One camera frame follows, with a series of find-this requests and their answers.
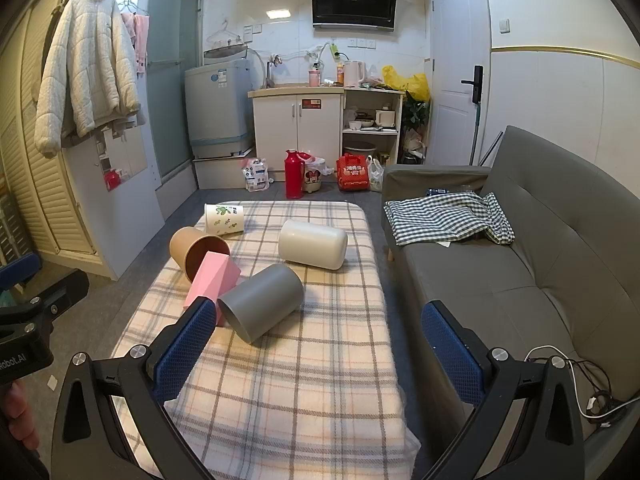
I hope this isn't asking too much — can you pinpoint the white printed cup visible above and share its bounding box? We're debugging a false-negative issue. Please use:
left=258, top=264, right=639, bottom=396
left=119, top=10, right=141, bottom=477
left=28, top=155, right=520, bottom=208
left=204, top=203, right=246, bottom=237

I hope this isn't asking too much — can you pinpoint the green plant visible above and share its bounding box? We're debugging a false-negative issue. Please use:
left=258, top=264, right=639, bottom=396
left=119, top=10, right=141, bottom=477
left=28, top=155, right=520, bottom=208
left=402, top=91, right=431, bottom=133

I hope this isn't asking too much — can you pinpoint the person's left hand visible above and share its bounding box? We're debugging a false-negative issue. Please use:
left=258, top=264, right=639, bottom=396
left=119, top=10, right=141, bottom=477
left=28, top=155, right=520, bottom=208
left=0, top=380, right=39, bottom=457

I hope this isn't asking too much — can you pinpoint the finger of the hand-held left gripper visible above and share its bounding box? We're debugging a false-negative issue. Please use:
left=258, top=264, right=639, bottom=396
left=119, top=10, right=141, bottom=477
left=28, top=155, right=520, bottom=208
left=27, top=269, right=91, bottom=322
left=0, top=252, right=41, bottom=294

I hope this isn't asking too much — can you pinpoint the grey sofa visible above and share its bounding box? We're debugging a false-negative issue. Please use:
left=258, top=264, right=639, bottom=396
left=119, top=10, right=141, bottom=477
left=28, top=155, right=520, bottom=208
left=382, top=125, right=640, bottom=463

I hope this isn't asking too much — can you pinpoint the black cable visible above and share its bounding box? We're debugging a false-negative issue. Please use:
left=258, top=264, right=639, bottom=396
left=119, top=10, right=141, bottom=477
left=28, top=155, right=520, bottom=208
left=526, top=357, right=628, bottom=428

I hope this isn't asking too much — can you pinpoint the plaid blanket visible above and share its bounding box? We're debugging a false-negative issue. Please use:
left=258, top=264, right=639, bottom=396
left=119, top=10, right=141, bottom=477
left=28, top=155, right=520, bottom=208
left=109, top=201, right=422, bottom=480

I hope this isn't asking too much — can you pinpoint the white and blue packet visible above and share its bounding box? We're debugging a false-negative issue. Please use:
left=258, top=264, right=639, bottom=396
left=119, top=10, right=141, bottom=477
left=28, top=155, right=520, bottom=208
left=241, top=157, right=271, bottom=192

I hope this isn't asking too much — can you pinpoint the red thermos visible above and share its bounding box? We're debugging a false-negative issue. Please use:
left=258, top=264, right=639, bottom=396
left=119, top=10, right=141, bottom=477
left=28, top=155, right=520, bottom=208
left=284, top=150, right=307, bottom=200

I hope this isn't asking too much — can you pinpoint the glass sliding door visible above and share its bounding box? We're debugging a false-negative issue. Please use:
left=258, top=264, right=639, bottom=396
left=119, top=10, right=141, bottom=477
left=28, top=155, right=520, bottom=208
left=147, top=0, right=205, bottom=181

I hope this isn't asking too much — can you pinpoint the white door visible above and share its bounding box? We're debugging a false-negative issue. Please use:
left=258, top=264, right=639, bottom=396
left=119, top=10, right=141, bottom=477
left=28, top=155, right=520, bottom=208
left=430, top=0, right=493, bottom=166

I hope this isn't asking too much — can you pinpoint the grey cup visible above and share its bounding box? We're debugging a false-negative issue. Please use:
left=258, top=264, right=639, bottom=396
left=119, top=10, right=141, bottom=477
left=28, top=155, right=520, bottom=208
left=216, top=263, right=305, bottom=345

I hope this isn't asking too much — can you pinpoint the black door lock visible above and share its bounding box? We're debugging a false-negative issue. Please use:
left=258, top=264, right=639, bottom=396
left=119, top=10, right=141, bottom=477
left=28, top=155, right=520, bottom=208
left=461, top=65, right=484, bottom=106

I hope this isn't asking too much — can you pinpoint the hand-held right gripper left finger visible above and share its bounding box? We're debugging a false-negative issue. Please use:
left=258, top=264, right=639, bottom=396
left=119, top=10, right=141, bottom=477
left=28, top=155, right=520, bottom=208
left=51, top=296, right=217, bottom=480

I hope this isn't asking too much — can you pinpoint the white electric kettle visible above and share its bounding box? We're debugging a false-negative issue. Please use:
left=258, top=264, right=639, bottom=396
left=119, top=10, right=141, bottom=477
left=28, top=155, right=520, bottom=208
left=344, top=60, right=367, bottom=88

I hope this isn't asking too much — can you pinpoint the white plastic bag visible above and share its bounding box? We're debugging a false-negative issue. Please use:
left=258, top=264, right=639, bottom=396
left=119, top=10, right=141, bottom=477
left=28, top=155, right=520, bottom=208
left=367, top=156, right=386, bottom=193

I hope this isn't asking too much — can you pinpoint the cream white cup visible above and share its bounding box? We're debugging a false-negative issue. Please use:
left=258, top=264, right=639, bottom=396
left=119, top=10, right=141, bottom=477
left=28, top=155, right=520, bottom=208
left=278, top=219, right=349, bottom=271

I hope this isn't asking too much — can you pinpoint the white sink cabinet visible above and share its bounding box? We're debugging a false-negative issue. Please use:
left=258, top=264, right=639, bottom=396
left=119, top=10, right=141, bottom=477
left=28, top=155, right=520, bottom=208
left=248, top=85, right=346, bottom=162

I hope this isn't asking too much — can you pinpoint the open shelf unit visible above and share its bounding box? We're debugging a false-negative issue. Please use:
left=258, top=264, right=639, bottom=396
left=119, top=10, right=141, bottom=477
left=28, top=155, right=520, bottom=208
left=342, top=87, right=405, bottom=166

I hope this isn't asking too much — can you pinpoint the wire clothes hanger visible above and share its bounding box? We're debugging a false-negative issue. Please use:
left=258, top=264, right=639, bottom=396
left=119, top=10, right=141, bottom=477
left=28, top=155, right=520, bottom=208
left=206, top=20, right=242, bottom=47

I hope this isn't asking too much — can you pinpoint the white platform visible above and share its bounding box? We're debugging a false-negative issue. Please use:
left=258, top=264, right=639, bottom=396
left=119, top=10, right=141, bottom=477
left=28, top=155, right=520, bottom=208
left=192, top=149, right=257, bottom=190

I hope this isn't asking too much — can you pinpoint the yellow plastic bag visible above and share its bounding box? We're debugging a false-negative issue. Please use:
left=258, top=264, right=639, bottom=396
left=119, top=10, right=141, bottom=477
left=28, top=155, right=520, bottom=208
left=382, top=65, right=431, bottom=102

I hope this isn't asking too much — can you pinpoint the red bag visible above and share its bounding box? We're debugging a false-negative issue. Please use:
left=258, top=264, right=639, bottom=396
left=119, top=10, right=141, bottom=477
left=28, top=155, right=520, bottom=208
left=336, top=153, right=371, bottom=192

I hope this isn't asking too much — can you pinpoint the white cable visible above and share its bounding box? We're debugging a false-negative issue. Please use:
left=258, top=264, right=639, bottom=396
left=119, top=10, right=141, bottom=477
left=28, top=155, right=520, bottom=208
left=525, top=345, right=640, bottom=427

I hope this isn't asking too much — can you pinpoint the wall mirror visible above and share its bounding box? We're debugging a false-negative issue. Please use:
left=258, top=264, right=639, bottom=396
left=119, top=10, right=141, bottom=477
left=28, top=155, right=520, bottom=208
left=95, top=124, right=148, bottom=193

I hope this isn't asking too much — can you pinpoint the washing machine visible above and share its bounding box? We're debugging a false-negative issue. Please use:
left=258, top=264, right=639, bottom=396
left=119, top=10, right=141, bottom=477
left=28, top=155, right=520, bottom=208
left=184, top=57, right=257, bottom=160

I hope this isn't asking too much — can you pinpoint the louvred wardrobe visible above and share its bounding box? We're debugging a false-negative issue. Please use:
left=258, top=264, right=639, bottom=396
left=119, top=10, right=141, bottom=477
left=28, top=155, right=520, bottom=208
left=0, top=0, right=121, bottom=281

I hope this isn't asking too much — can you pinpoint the green checked cloth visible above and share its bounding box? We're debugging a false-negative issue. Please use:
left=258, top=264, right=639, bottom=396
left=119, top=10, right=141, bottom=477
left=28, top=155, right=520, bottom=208
left=384, top=192, right=516, bottom=247

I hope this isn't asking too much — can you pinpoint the pink square cup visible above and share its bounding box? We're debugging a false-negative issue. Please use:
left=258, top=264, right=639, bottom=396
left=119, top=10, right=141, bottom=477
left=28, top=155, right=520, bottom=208
left=184, top=251, right=242, bottom=328

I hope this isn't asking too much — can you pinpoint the white padded jacket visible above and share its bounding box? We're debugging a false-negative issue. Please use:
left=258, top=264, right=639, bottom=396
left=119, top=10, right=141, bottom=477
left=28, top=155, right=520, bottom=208
left=34, top=0, right=143, bottom=157

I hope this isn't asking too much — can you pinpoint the brown cup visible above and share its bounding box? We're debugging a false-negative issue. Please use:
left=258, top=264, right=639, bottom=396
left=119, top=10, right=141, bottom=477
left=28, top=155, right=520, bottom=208
left=169, top=227, right=232, bottom=286

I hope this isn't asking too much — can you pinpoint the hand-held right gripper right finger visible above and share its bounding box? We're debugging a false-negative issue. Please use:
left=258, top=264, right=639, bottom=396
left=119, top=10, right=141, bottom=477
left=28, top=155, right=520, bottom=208
left=421, top=300, right=586, bottom=480

